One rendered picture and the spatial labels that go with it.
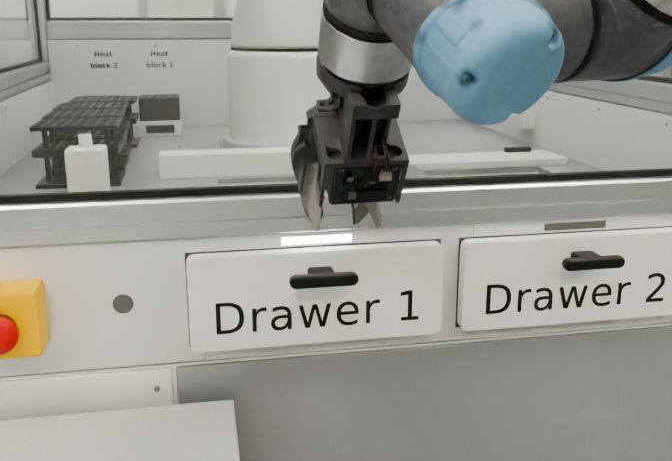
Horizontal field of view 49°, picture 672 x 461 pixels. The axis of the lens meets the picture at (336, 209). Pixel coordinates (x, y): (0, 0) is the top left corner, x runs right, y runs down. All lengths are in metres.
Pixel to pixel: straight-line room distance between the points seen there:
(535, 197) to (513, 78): 0.48
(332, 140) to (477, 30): 0.22
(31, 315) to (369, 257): 0.36
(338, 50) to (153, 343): 0.45
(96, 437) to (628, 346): 0.65
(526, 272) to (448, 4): 0.53
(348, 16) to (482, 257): 0.43
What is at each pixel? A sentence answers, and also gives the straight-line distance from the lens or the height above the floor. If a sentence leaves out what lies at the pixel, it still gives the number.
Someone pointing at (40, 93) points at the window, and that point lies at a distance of 0.83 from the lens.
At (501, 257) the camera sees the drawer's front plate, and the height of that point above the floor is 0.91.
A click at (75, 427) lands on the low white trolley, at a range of 0.86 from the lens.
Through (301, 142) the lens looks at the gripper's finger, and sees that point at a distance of 0.66.
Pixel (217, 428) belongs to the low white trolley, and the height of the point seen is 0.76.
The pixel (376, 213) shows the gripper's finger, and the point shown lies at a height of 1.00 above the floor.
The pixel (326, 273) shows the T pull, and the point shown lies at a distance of 0.80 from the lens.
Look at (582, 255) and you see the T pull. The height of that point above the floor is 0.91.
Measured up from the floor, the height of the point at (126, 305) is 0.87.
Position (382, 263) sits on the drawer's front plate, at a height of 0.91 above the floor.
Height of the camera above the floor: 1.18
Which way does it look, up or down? 14 degrees down
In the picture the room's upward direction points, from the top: straight up
